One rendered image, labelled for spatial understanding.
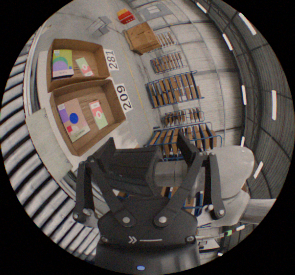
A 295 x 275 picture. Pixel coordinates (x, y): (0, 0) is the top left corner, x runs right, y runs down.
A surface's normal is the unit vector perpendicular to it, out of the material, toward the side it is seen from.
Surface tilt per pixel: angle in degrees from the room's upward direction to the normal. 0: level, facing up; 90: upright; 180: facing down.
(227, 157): 90
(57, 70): 0
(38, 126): 0
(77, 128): 0
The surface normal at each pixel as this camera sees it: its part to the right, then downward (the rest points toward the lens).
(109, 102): -0.30, 0.43
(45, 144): 0.89, -0.16
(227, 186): -0.49, 0.00
